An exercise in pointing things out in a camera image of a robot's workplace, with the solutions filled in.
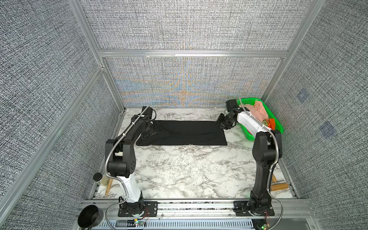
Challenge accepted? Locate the black t-shirt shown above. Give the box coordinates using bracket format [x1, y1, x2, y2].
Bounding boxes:
[136, 120, 228, 146]

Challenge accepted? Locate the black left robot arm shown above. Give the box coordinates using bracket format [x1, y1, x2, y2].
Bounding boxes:
[104, 106, 160, 216]

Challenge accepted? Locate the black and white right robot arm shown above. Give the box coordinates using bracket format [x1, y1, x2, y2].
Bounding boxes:
[216, 99, 282, 216]

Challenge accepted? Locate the green plastic basket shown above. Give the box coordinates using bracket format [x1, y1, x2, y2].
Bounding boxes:
[237, 98, 284, 134]

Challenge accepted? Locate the pink t-shirt in basket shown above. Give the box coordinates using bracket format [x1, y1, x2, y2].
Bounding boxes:
[244, 101, 269, 122]

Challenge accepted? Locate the orange graphic t-shirt in basket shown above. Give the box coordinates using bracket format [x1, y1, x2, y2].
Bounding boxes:
[262, 118, 276, 130]

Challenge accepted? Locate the small jar black lid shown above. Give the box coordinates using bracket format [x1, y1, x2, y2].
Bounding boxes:
[93, 172, 109, 186]

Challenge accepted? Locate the wooden roller near right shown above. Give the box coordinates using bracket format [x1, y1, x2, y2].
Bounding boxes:
[272, 175, 278, 183]

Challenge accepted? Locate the wooden roller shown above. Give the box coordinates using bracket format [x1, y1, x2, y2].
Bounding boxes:
[272, 175, 278, 183]
[271, 183, 289, 191]

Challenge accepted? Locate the wooden roller far right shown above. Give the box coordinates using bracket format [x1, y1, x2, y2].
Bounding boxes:
[271, 183, 289, 191]

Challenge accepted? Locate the black cup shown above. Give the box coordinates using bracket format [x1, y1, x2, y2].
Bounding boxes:
[77, 205, 104, 228]

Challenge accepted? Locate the white spatula wooden handle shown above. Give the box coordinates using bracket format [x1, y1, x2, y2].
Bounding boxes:
[105, 179, 113, 196]

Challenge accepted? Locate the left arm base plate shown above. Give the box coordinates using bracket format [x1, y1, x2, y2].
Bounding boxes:
[118, 201, 158, 218]

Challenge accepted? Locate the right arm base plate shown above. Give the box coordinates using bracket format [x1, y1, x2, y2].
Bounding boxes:
[233, 200, 275, 217]

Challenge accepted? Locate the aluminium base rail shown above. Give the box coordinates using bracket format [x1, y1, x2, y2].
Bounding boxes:
[78, 199, 322, 230]

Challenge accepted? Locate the right metal cable conduit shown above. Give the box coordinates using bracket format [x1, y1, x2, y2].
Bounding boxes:
[238, 98, 284, 230]

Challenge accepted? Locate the aluminium frame of enclosure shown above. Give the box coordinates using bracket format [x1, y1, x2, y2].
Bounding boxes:
[1, 1, 324, 222]

